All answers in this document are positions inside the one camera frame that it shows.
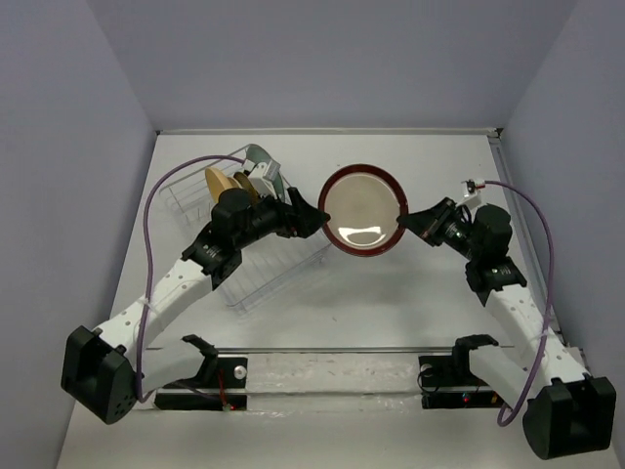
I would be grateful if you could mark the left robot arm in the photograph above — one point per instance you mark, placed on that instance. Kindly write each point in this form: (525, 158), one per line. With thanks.
(107, 368)

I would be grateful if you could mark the yellow patterned plate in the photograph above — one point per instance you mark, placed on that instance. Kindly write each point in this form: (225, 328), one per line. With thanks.
(245, 184)

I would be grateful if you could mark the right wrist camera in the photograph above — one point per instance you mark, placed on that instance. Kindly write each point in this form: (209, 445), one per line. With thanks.
(472, 193)

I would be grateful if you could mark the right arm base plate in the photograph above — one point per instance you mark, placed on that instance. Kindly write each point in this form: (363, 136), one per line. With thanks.
(443, 386)

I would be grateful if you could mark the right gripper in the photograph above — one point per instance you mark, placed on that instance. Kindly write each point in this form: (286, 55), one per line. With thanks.
(429, 222)

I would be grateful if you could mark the teal floral plate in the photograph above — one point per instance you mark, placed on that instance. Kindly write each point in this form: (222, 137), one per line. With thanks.
(257, 154)

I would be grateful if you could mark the red rimmed plate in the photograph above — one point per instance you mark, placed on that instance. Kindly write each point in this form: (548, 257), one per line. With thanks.
(363, 202)

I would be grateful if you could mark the beige bear plate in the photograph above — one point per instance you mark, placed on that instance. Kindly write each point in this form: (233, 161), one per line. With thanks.
(218, 182)

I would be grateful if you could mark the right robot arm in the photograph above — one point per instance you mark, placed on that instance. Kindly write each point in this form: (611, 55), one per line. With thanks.
(564, 409)

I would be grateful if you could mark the white wire dish rack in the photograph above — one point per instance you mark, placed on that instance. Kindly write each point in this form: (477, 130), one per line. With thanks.
(267, 265)

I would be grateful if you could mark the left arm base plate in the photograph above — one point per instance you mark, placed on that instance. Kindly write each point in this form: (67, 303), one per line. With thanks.
(220, 389)

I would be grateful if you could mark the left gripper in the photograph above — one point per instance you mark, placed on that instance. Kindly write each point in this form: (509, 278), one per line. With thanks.
(298, 220)

